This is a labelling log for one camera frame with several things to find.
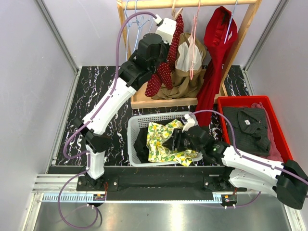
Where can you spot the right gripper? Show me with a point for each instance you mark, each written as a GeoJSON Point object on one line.
{"type": "Point", "coordinates": [176, 140]}

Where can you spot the lemon print skirt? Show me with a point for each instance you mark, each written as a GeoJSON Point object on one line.
{"type": "Point", "coordinates": [156, 141]}

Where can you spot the black skirt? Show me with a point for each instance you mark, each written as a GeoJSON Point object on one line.
{"type": "Point", "coordinates": [140, 146]}

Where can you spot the red polka dot garment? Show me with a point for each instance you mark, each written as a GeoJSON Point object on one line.
{"type": "Point", "coordinates": [163, 74]}

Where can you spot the tan and white garment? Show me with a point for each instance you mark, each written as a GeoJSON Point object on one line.
{"type": "Point", "coordinates": [183, 87]}

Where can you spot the blue hanger of lemon skirt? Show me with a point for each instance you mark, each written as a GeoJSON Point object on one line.
{"type": "Point", "coordinates": [139, 21]}

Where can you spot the beige wooden hanger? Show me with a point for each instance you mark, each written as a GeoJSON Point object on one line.
{"type": "Point", "coordinates": [175, 13]}

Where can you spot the pink wire hanger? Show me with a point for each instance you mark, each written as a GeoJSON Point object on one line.
{"type": "Point", "coordinates": [192, 44]}

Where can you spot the light blue wire hanger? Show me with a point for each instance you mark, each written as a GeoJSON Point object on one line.
{"type": "Point", "coordinates": [128, 25]}

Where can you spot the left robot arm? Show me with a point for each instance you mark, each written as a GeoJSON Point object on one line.
{"type": "Point", "coordinates": [152, 50]}

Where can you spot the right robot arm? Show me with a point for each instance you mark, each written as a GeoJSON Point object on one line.
{"type": "Point", "coordinates": [284, 180]}

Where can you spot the blue hanger of red dress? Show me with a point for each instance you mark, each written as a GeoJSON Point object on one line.
{"type": "Point", "coordinates": [229, 31]}

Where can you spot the white plastic laundry basket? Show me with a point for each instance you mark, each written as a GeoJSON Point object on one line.
{"type": "Point", "coordinates": [142, 121]}

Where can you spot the wooden clothes rack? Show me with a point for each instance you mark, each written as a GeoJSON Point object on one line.
{"type": "Point", "coordinates": [139, 100]}

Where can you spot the dark striped shirt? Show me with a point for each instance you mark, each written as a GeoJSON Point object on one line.
{"type": "Point", "coordinates": [250, 129]}

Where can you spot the red plastic bin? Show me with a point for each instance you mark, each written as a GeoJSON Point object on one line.
{"type": "Point", "coordinates": [275, 117]}

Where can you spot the pink garment in bin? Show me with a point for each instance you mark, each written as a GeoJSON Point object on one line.
{"type": "Point", "coordinates": [274, 153]}

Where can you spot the red dress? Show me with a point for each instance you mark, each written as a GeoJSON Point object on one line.
{"type": "Point", "coordinates": [215, 33]}

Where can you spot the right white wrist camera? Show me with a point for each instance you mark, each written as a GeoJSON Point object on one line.
{"type": "Point", "coordinates": [188, 122]}

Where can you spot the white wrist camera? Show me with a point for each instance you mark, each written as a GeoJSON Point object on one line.
{"type": "Point", "coordinates": [165, 28]}
{"type": "Point", "coordinates": [188, 122]}

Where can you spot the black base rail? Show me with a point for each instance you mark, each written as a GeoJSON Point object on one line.
{"type": "Point", "coordinates": [158, 184]}

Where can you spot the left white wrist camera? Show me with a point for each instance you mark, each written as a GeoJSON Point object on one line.
{"type": "Point", "coordinates": [165, 28]}

